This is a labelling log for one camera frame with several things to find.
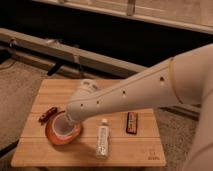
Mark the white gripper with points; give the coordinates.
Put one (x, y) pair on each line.
(88, 85)

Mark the translucent white cup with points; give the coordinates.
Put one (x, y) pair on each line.
(61, 127)

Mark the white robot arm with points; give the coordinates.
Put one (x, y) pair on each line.
(186, 78)

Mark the orange ceramic bowl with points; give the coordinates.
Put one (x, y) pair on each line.
(51, 136)

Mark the dark red candy bar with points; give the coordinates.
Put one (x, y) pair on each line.
(132, 118)

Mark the clear plastic bottle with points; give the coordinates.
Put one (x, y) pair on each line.
(102, 140)

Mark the wooden table board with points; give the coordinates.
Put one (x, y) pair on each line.
(144, 149)

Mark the grey metal rail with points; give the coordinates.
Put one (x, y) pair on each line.
(71, 54)

